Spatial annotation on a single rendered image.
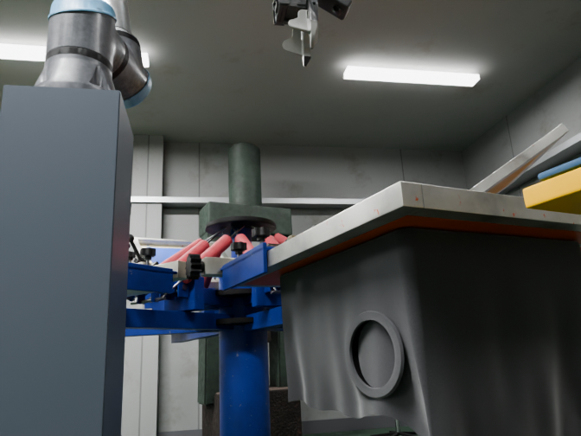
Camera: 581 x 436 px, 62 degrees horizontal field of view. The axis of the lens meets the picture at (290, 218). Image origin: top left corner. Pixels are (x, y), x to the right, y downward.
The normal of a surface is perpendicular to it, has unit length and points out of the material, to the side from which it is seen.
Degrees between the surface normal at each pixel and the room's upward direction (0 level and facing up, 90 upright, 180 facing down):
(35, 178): 90
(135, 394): 90
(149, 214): 90
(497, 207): 90
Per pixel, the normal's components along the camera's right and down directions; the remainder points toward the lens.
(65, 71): 0.12, -0.55
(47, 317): 0.18, -0.28
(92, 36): 0.68, -0.23
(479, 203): 0.43, -0.26
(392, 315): -0.87, -0.07
